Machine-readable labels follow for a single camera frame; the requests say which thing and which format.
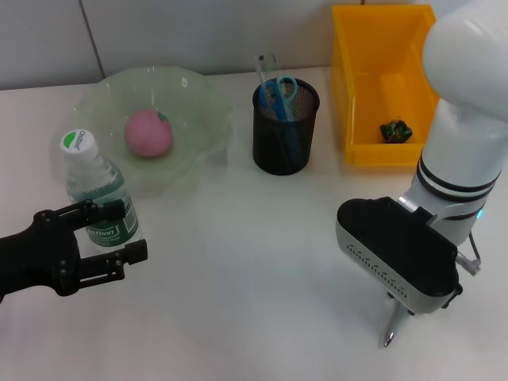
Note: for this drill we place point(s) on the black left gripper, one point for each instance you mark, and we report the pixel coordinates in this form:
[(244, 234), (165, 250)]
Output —
[(35, 258)]

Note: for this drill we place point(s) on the clear green-label plastic bottle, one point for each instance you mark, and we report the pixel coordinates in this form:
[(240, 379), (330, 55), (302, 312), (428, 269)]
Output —
[(99, 182)]

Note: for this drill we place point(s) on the pink toy peach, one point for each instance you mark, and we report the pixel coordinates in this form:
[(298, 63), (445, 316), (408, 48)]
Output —
[(148, 135)]

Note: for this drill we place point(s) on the blue capped scissors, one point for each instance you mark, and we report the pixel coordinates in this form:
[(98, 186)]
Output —
[(283, 103)]

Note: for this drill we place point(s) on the clear plastic ruler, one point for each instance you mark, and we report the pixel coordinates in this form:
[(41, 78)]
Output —
[(268, 63)]

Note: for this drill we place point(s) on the grey white ballpoint pen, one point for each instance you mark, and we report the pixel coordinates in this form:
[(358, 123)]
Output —
[(395, 321)]

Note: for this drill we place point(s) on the green plastic wad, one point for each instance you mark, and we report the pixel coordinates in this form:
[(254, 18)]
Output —
[(396, 131)]

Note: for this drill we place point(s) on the green glass fruit plate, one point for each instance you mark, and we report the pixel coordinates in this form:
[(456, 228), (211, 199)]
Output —
[(190, 119)]

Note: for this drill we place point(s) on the black mesh pen holder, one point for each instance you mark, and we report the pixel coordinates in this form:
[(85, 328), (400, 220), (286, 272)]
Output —
[(278, 155)]

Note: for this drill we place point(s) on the yellow plastic bin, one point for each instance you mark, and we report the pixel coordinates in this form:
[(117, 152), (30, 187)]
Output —
[(377, 79)]

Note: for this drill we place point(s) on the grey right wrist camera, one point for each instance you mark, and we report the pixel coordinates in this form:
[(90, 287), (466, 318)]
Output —
[(397, 246)]

